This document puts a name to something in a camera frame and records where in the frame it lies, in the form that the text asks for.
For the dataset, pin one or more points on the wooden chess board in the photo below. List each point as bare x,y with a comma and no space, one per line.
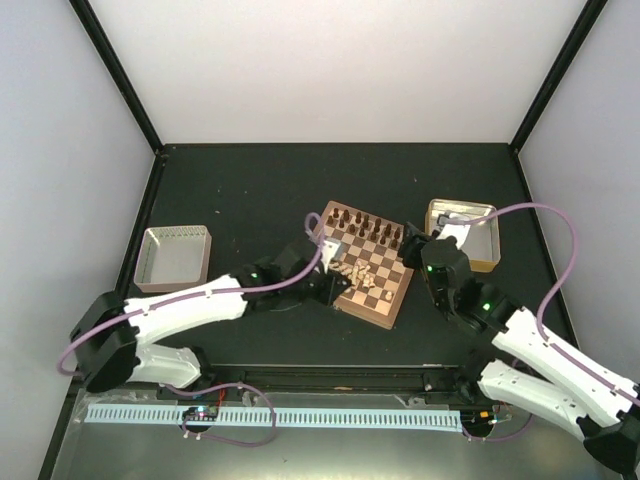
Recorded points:
364,249

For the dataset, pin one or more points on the light blue slotted cable duct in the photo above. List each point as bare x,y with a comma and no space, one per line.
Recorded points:
318,418

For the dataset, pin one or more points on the row of dark chess pieces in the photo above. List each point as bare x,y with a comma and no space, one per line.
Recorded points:
352,226

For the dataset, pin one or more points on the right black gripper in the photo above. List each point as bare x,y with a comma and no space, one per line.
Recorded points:
411,246

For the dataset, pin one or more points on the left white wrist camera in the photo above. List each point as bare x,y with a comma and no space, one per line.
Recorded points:
332,249

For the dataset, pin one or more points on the pile of light chess pieces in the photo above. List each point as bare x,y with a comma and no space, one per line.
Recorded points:
368,280

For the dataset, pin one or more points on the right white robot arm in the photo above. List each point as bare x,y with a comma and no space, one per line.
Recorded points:
525,364

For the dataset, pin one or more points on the pink plastic tray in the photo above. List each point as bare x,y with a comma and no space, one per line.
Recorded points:
172,258

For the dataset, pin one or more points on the silver metal tin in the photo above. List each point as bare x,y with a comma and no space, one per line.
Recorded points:
482,246

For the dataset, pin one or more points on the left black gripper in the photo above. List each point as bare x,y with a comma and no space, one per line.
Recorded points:
329,294

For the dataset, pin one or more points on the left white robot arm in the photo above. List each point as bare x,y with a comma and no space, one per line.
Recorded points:
118,341

